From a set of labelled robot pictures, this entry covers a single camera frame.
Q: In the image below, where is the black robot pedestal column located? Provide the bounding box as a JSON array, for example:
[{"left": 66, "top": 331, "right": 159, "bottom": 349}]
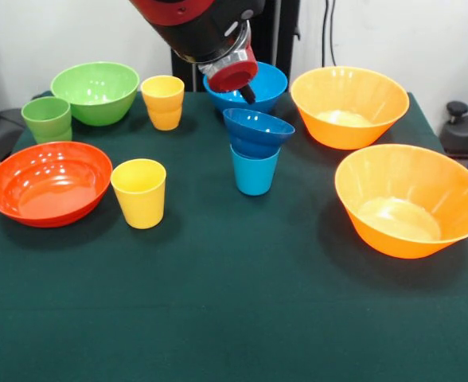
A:
[{"left": 170, "top": 0, "right": 302, "bottom": 93}]

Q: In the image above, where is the green plastic cup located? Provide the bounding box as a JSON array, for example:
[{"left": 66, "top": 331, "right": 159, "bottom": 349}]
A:
[
  {"left": 30, "top": 125, "right": 74, "bottom": 145},
  {"left": 21, "top": 95, "right": 72, "bottom": 136}
]

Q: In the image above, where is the red plastic bowl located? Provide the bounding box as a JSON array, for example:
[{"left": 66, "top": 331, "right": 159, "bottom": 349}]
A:
[{"left": 0, "top": 141, "right": 114, "bottom": 228}]

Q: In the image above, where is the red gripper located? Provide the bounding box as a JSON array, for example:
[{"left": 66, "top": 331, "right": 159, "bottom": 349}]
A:
[{"left": 207, "top": 44, "right": 259, "bottom": 106}]

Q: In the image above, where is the yellow plastic cup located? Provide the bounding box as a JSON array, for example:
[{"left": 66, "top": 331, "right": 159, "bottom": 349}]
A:
[
  {"left": 140, "top": 75, "right": 185, "bottom": 113},
  {"left": 148, "top": 106, "right": 183, "bottom": 131},
  {"left": 110, "top": 158, "right": 167, "bottom": 230}
]

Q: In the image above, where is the light blue plastic bowl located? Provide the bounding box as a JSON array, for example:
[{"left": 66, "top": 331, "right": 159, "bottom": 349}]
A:
[{"left": 202, "top": 61, "right": 289, "bottom": 116}]

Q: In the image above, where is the green plastic bowl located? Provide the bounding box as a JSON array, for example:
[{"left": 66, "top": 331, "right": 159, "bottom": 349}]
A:
[{"left": 50, "top": 60, "right": 141, "bottom": 127}]

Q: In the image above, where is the dark green tablecloth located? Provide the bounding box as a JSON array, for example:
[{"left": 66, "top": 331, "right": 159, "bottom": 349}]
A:
[{"left": 0, "top": 90, "right": 468, "bottom": 382}]

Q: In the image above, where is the orange plastic bowl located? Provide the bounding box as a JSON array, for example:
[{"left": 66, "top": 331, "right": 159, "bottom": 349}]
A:
[
  {"left": 334, "top": 143, "right": 468, "bottom": 260},
  {"left": 290, "top": 65, "right": 411, "bottom": 151}
]

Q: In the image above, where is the dark blue plastic bowl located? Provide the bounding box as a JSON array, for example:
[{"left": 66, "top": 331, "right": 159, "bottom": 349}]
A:
[{"left": 222, "top": 107, "right": 296, "bottom": 160}]

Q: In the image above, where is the light blue plastic cup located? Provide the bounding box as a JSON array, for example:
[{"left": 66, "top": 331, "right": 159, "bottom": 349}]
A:
[{"left": 230, "top": 143, "right": 281, "bottom": 197}]

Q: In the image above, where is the black hanging cable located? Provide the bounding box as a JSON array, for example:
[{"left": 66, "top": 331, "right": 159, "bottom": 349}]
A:
[{"left": 320, "top": 0, "right": 338, "bottom": 68}]

